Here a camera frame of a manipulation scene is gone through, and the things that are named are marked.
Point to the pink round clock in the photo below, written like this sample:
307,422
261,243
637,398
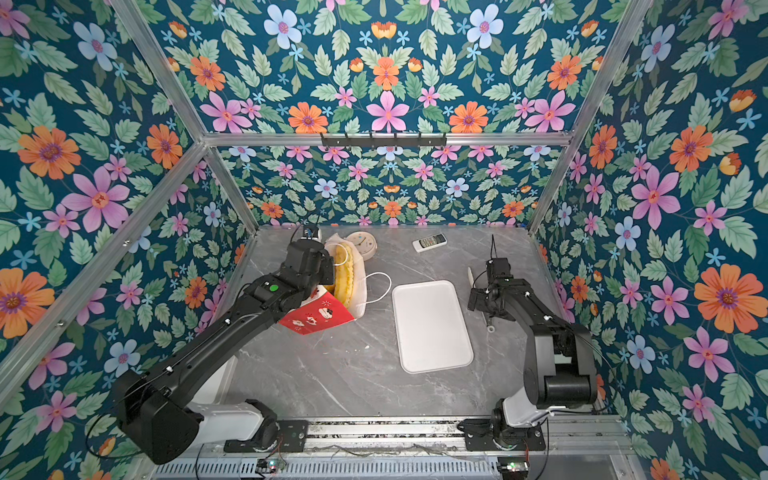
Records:
365,243

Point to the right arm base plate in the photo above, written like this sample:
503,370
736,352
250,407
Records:
486,434

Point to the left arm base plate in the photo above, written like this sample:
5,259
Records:
286,436

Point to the black hook rail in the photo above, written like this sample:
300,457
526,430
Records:
372,141

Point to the white rectangular tray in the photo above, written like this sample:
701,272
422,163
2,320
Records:
431,330

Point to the white remote control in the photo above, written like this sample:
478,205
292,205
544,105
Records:
429,243

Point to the red white paper bag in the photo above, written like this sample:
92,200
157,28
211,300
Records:
322,311

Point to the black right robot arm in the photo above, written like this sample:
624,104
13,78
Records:
559,368

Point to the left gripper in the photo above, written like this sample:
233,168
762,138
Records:
328,262

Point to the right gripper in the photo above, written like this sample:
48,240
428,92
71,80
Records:
478,299

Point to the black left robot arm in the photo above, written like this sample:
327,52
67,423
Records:
157,411

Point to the long yellow fake bread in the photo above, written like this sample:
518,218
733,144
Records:
344,282

